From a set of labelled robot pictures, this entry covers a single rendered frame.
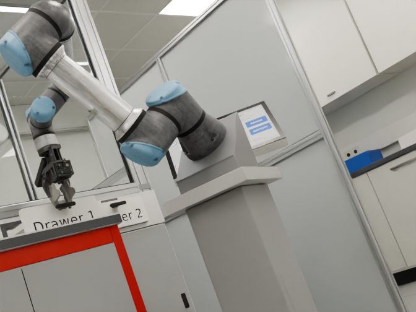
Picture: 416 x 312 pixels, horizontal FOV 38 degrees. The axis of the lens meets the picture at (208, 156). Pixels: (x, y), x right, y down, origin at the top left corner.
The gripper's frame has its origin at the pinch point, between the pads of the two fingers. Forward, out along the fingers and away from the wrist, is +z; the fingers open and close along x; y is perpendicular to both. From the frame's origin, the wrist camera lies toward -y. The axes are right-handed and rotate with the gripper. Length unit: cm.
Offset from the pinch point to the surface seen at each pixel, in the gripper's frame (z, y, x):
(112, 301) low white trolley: 37, 41, -20
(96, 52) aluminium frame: -69, -18, 50
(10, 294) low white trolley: 28, 41, -45
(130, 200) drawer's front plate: -1.0, -16.1, 40.3
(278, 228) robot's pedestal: 33, 57, 32
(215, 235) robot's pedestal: 29, 49, 14
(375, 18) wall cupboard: -104, -20, 325
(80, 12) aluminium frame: -90, -18, 49
